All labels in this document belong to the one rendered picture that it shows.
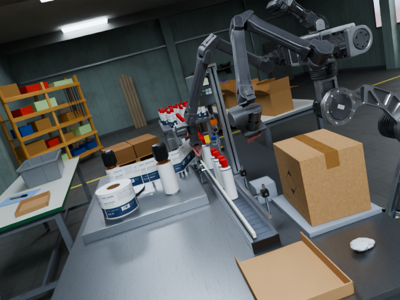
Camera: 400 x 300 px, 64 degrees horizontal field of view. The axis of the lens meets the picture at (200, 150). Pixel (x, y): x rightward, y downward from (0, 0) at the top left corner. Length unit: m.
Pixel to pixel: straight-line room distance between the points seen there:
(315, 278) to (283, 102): 2.72
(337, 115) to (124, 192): 1.20
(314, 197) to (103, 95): 10.54
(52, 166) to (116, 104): 8.10
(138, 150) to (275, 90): 3.45
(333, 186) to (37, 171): 2.93
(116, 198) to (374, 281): 1.22
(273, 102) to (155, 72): 8.40
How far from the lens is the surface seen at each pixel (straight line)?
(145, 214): 1.71
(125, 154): 6.21
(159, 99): 11.63
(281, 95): 3.61
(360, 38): 1.64
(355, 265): 1.15
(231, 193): 1.55
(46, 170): 3.58
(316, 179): 1.24
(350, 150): 1.27
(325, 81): 1.85
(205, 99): 1.93
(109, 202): 1.77
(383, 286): 1.09
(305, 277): 1.12
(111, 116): 11.51
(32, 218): 2.72
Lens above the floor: 1.54
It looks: 15 degrees down
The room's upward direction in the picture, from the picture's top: 16 degrees counter-clockwise
